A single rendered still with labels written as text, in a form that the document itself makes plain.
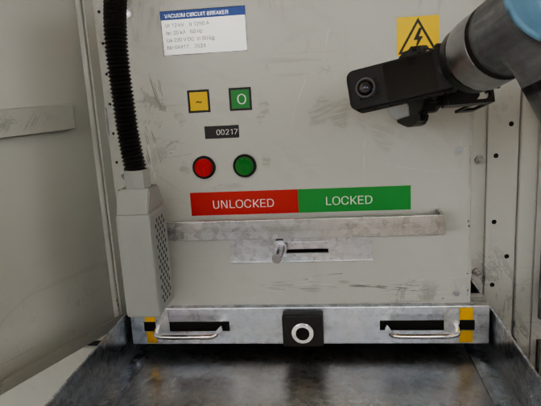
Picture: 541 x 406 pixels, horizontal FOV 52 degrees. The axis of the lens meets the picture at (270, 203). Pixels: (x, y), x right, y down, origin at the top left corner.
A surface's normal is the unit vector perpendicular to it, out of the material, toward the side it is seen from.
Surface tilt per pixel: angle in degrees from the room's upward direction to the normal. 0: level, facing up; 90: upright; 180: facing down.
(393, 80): 79
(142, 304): 90
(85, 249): 90
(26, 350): 90
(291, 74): 90
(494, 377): 0
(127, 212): 61
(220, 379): 0
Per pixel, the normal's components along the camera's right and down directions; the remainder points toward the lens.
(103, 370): 0.99, -0.04
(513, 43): -0.83, 0.51
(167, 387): -0.06, -0.97
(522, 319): -0.11, 0.22
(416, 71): -0.39, 0.02
